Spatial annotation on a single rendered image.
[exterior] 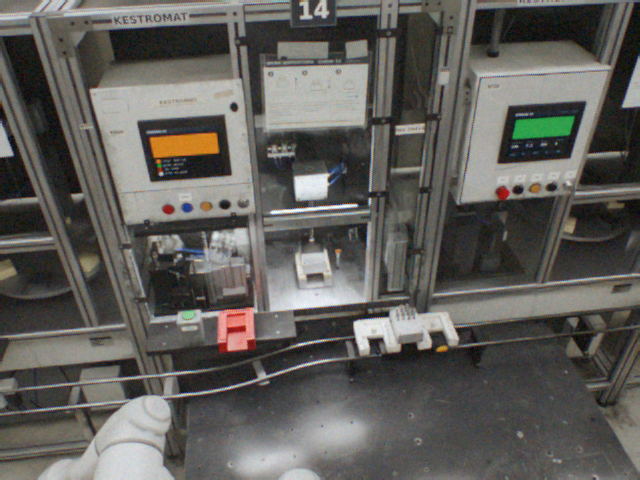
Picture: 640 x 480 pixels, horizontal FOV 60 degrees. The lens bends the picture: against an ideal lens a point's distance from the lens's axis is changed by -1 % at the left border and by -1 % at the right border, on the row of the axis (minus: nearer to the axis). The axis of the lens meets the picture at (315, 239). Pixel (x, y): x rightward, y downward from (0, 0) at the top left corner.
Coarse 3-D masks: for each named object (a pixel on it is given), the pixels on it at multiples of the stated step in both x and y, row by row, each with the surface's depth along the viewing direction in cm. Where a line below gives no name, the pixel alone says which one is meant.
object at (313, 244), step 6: (312, 228) 218; (312, 234) 220; (318, 234) 225; (300, 240) 222; (306, 240) 222; (312, 240) 222; (318, 240) 222; (300, 246) 226; (306, 246) 220; (312, 246) 221; (318, 246) 221; (306, 252) 222; (312, 252) 223; (318, 252) 223
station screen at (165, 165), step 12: (156, 132) 161; (168, 132) 162; (180, 132) 162; (192, 132) 162; (204, 132) 163; (216, 132) 163; (168, 156) 166; (180, 156) 167; (192, 156) 167; (204, 156) 168; (216, 156) 168; (156, 168) 168; (168, 168) 169; (180, 168) 169; (192, 168) 170; (204, 168) 170; (216, 168) 171
